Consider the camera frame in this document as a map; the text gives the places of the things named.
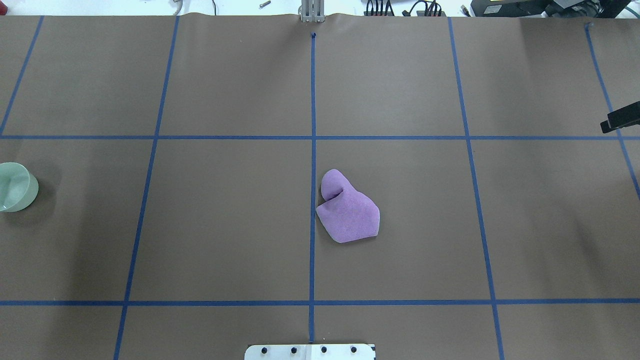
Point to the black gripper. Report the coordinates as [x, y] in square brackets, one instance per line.
[621, 120]

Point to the purple cloth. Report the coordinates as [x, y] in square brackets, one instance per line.
[346, 214]

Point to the green ceramic bowl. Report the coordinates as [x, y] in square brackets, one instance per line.
[18, 187]

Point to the black laptop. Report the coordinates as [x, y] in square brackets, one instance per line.
[605, 9]

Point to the aluminium frame post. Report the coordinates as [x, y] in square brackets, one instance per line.
[312, 11]

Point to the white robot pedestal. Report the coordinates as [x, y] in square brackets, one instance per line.
[331, 351]

